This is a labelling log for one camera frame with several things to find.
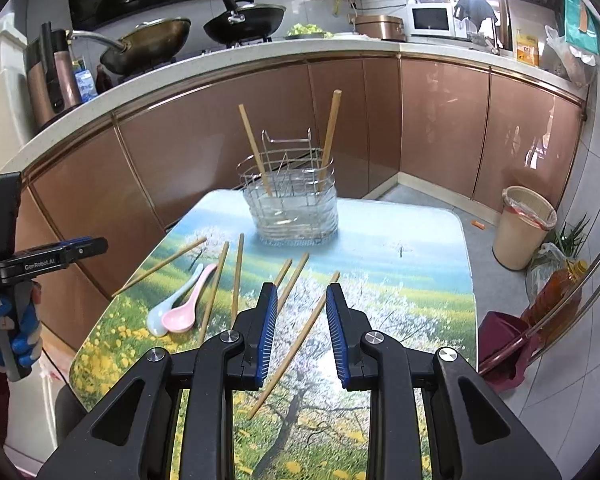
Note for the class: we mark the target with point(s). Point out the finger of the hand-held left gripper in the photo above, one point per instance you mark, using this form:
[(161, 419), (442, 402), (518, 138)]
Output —
[(85, 248)]

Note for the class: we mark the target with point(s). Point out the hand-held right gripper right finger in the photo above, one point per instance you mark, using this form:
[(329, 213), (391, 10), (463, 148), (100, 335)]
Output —
[(337, 335)]

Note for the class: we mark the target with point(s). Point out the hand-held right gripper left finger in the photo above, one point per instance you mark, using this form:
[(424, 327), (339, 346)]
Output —
[(267, 330)]

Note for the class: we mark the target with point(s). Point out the wooden chopstick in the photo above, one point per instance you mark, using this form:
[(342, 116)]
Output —
[(215, 290), (283, 272), (295, 277), (331, 130), (160, 266), (300, 340), (237, 280), (252, 145)]

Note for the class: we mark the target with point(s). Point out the landscape print table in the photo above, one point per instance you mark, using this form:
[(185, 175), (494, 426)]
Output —
[(400, 285)]

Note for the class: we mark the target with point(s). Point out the pink ceramic spoon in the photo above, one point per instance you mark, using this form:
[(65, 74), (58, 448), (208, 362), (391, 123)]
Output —
[(180, 317)]

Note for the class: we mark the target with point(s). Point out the light blue ceramic spoon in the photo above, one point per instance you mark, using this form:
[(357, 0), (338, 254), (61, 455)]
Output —
[(157, 317)]

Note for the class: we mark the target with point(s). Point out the white appliance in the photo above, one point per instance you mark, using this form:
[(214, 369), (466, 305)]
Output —
[(0, 100)]

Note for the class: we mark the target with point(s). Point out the pink thermos bottle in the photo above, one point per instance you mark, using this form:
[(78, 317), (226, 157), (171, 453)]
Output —
[(67, 77)]

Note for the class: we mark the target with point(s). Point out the kitchen counter with brown cabinets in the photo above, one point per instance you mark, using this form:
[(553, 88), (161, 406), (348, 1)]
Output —
[(180, 135)]

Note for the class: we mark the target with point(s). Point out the blue packet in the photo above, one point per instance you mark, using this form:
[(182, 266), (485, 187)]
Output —
[(86, 82)]

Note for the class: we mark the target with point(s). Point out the maroon dustpan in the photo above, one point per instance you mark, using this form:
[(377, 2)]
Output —
[(502, 350)]

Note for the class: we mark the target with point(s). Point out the orange scrap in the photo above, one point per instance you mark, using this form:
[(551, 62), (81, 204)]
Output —
[(479, 225)]

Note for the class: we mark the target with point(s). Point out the beige trash bin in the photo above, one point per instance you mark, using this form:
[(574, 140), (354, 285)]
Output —
[(520, 235)]

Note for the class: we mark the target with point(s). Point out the white plastic bag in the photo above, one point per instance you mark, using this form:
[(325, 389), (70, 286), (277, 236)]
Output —
[(542, 265)]

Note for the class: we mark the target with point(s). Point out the bronze wok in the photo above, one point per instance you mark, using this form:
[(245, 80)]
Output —
[(150, 40)]

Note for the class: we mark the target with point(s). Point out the cooking oil bottle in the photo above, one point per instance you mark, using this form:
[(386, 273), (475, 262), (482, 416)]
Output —
[(555, 300)]

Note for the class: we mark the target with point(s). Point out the curved metal tube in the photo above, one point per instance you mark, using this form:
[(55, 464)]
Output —
[(580, 305)]

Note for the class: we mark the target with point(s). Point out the green onions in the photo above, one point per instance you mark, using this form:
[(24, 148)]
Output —
[(572, 240)]

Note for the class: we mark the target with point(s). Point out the gas stove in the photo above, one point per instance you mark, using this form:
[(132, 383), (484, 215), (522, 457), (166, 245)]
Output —
[(240, 44)]

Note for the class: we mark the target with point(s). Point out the black frying pan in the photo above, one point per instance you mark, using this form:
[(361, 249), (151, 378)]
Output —
[(245, 22)]

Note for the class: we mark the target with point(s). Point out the bowl of green vegetables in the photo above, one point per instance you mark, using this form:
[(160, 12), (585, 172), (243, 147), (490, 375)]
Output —
[(307, 31)]

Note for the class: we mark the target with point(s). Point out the copper rice cooker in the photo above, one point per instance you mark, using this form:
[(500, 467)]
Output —
[(380, 27)]

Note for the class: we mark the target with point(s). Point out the white microwave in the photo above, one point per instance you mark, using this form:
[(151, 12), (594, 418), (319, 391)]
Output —
[(430, 20)]

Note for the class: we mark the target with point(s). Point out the yellow packet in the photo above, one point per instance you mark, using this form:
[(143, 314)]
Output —
[(526, 47)]

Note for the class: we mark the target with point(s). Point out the dark cloth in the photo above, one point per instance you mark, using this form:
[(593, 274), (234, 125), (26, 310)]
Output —
[(475, 7)]

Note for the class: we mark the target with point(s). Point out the clear plastic bag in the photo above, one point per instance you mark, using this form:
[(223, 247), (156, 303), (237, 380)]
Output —
[(570, 60)]

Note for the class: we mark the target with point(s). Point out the teal hanging packet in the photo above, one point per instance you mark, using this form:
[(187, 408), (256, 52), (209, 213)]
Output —
[(582, 20)]

